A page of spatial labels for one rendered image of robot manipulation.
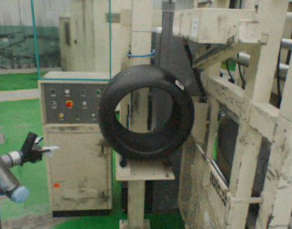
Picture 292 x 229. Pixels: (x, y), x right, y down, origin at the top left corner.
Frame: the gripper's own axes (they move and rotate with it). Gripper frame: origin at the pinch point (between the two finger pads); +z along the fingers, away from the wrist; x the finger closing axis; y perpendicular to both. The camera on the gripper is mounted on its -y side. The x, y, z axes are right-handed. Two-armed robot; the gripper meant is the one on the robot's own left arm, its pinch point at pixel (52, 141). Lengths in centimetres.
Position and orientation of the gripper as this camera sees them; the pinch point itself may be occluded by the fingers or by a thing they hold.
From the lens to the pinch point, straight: 163.7
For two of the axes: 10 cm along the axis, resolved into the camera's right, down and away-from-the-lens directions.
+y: -1.4, 9.0, 4.0
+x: 7.9, 3.5, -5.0
